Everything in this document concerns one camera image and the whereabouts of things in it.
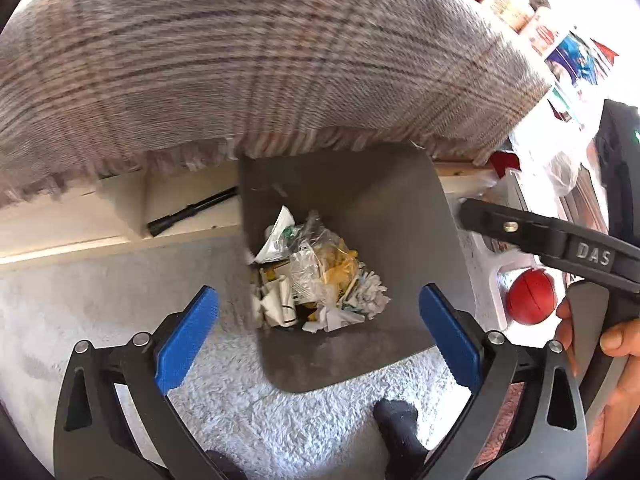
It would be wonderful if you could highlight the yellow snack bag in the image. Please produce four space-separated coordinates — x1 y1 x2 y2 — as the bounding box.
314 237 359 302

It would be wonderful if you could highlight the grey plaid tablecloth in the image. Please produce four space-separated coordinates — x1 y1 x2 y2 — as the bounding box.
1 0 551 204

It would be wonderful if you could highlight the person's right hand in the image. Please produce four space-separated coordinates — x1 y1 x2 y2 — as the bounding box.
554 296 640 466

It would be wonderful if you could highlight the black rod under table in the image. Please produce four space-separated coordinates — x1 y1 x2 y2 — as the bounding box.
146 185 240 237

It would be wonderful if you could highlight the black sock foot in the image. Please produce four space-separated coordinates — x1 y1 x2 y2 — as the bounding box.
373 399 428 479

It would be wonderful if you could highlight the dark grey trash bin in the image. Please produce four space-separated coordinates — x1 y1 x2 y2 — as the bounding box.
239 144 475 393

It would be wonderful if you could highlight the red ball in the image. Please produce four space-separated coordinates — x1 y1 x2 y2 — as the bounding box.
506 269 556 325

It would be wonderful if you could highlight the green white medicine box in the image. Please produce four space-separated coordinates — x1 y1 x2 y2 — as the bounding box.
253 206 302 264

